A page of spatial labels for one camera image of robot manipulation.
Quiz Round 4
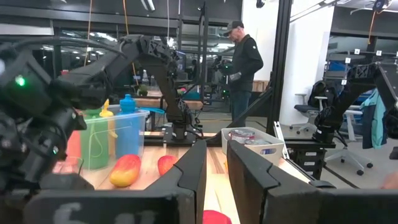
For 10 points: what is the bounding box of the teal jacket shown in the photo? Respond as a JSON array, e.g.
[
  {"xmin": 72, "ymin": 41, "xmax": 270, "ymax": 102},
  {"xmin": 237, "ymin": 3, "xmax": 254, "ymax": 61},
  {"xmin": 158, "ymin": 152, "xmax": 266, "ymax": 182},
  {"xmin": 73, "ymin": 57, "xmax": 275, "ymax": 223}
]
[{"xmin": 360, "ymin": 88, "xmax": 388, "ymax": 150}]

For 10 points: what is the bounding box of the person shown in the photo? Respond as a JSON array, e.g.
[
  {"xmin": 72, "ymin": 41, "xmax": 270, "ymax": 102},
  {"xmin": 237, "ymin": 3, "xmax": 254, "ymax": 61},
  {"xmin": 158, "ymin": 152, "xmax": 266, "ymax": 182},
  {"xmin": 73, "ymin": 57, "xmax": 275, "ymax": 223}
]
[{"xmin": 222, "ymin": 20, "xmax": 264, "ymax": 122}]

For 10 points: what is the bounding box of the wooden workbench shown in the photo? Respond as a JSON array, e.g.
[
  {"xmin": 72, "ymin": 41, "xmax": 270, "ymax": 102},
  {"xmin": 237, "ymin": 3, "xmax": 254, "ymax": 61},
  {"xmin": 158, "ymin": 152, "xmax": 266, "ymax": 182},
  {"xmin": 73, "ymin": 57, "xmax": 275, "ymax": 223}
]
[{"xmin": 133, "ymin": 96, "xmax": 205, "ymax": 111}]

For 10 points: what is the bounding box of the red yellow toy mango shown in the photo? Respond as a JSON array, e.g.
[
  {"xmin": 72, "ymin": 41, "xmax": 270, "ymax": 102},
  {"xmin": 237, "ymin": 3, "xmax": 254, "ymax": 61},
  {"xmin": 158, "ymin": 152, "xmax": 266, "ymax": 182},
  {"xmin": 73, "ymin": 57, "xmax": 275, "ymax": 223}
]
[
  {"xmin": 157, "ymin": 154, "xmax": 180, "ymax": 177},
  {"xmin": 108, "ymin": 154, "xmax": 142, "ymax": 188}
]

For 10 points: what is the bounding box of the blue squeeze bottle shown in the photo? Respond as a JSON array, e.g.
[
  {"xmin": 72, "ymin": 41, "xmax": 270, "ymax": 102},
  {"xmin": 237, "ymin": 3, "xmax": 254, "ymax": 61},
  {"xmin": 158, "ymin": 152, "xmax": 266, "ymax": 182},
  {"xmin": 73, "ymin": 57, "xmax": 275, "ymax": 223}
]
[{"xmin": 114, "ymin": 94, "xmax": 165, "ymax": 159}]

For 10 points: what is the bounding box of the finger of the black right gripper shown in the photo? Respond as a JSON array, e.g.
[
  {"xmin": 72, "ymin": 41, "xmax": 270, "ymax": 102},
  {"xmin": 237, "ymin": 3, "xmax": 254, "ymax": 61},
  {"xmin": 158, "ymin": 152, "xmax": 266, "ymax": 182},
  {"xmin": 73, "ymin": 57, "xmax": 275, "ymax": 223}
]
[{"xmin": 40, "ymin": 173, "xmax": 94, "ymax": 191}]

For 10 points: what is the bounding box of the white plastic can bin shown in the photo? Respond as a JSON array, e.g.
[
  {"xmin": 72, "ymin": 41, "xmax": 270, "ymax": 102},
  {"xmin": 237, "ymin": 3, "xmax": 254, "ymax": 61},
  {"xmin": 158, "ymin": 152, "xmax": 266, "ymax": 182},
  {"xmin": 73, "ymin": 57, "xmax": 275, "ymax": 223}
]
[{"xmin": 220, "ymin": 126, "xmax": 285, "ymax": 167}]

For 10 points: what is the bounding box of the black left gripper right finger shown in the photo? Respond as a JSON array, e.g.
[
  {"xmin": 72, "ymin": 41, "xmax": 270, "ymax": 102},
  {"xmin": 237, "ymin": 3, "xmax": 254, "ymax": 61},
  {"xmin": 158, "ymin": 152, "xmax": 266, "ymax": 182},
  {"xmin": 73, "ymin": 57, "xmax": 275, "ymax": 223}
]
[{"xmin": 226, "ymin": 139, "xmax": 282, "ymax": 224}]

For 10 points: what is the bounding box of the clear plastic bottle bin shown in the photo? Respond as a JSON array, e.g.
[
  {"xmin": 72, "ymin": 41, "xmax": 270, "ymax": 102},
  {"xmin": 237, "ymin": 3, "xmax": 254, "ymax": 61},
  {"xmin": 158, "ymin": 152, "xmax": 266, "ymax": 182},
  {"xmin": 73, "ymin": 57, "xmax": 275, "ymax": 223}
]
[{"xmin": 52, "ymin": 104, "xmax": 150, "ymax": 175}]

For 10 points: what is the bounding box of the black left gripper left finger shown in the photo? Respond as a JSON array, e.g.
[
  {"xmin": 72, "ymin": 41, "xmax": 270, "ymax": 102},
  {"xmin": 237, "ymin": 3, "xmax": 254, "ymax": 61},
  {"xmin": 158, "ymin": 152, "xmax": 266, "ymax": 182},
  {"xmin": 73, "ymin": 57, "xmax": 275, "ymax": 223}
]
[{"xmin": 145, "ymin": 139, "xmax": 208, "ymax": 224}]

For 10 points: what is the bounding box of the yellow squeeze bottle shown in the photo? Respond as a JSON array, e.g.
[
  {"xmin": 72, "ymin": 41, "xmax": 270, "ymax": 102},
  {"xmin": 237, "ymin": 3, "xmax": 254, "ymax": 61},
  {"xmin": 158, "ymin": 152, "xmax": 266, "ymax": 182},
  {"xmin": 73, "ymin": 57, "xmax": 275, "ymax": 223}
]
[{"xmin": 99, "ymin": 98, "xmax": 119, "ymax": 156}]

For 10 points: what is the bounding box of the red round toy fruit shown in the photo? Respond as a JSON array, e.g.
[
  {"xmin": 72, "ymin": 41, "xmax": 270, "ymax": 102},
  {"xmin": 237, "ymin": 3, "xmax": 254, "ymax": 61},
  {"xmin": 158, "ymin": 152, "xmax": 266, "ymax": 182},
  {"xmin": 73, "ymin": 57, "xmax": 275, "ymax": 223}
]
[{"xmin": 202, "ymin": 210, "xmax": 233, "ymax": 224}]

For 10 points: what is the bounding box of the black backpack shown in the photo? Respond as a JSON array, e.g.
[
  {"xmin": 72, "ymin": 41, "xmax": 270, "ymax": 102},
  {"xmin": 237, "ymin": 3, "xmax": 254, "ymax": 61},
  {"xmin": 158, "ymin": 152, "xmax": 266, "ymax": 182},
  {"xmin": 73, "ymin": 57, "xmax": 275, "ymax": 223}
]
[{"xmin": 307, "ymin": 80, "xmax": 335, "ymax": 108}]

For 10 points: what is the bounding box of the white office chair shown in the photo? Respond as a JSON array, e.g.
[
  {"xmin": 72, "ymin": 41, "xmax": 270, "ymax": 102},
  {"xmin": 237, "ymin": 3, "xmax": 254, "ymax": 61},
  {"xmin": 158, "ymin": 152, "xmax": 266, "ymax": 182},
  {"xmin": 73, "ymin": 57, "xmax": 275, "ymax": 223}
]
[{"xmin": 323, "ymin": 108, "xmax": 374, "ymax": 177}]

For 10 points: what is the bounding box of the dark office chair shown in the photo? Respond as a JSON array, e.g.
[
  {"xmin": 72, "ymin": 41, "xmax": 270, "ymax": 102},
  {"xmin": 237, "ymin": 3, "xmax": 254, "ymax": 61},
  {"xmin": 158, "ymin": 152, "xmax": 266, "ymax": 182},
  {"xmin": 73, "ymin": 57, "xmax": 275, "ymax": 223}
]
[{"xmin": 289, "ymin": 93, "xmax": 327, "ymax": 131}]

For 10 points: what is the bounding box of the orange-red squeeze bottle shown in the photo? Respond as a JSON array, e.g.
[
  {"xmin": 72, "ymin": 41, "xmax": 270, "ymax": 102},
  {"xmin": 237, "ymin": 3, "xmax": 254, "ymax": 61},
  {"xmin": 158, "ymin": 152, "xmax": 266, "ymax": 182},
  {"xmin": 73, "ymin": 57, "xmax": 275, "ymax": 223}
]
[{"xmin": 52, "ymin": 129, "xmax": 83, "ymax": 174}]

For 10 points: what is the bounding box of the green squeeze bottle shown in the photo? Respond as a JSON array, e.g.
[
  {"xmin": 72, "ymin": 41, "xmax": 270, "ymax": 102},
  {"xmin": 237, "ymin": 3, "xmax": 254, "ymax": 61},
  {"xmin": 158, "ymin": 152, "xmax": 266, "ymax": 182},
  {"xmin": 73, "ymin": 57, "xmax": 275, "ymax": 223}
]
[{"xmin": 80, "ymin": 108, "xmax": 110, "ymax": 170}]

